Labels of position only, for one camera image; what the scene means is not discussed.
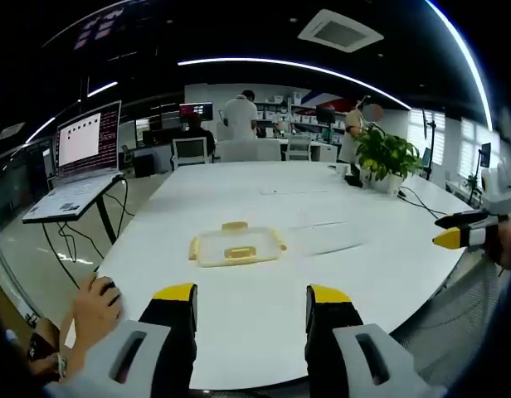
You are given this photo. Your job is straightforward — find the white office chair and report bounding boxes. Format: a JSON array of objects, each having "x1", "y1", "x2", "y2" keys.
[
  {"x1": 171, "y1": 136, "x2": 210, "y2": 170},
  {"x1": 285, "y1": 135, "x2": 314, "y2": 163}
]

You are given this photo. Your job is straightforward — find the long ceiling light strip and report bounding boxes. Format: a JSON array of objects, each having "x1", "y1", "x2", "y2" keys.
[{"x1": 177, "y1": 57, "x2": 411, "y2": 111}]

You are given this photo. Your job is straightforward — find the grey mesh chair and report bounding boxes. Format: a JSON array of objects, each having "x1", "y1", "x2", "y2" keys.
[{"x1": 398, "y1": 260, "x2": 511, "y2": 376}]

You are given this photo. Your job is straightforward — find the ceiling air conditioner vent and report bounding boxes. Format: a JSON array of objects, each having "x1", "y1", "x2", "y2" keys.
[{"x1": 297, "y1": 8, "x2": 385, "y2": 54}]

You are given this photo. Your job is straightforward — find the black tripod stand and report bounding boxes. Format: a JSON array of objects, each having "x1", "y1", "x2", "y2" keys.
[{"x1": 422, "y1": 106, "x2": 446, "y2": 180}]

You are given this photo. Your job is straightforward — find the black laptop cable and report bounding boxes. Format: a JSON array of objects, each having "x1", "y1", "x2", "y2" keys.
[{"x1": 41, "y1": 176, "x2": 136, "y2": 291}]

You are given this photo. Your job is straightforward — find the black computer mouse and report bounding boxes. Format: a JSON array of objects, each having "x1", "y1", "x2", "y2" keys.
[{"x1": 96, "y1": 276, "x2": 123, "y2": 308}]

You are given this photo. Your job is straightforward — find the person's right hand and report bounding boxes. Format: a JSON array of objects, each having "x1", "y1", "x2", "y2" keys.
[{"x1": 487, "y1": 215, "x2": 511, "y2": 271}]

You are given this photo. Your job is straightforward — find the computer monitor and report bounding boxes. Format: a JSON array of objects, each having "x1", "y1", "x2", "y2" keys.
[{"x1": 178, "y1": 102, "x2": 214, "y2": 122}]

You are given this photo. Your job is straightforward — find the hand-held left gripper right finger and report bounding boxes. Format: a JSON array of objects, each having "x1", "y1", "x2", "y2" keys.
[{"x1": 305, "y1": 284, "x2": 447, "y2": 398}]

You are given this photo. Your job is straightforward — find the shelf with white boxes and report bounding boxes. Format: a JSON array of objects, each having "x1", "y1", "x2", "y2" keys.
[{"x1": 254, "y1": 92, "x2": 348, "y2": 143}]

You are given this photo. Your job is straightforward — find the silver laptop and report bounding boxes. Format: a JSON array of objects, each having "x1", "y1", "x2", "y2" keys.
[{"x1": 22, "y1": 99, "x2": 127, "y2": 224}]

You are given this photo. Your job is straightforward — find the black cable on table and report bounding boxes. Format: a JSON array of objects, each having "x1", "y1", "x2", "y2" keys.
[{"x1": 397, "y1": 186, "x2": 452, "y2": 220}]

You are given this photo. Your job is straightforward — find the clear plastic box yellow buckles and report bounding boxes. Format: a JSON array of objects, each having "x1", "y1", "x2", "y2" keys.
[{"x1": 187, "y1": 221, "x2": 288, "y2": 269}]

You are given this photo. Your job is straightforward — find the green potted plant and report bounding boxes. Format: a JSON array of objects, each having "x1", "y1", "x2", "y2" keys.
[{"x1": 353, "y1": 123, "x2": 423, "y2": 195}]

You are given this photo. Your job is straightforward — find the black laptop stand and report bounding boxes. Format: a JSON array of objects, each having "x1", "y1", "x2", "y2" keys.
[{"x1": 39, "y1": 177, "x2": 120, "y2": 246}]

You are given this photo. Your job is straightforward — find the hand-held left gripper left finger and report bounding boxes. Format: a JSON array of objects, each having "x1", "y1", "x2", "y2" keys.
[{"x1": 43, "y1": 283, "x2": 199, "y2": 398}]

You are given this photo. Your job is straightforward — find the black monitor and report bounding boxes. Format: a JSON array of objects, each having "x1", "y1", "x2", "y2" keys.
[{"x1": 314, "y1": 104, "x2": 337, "y2": 124}]

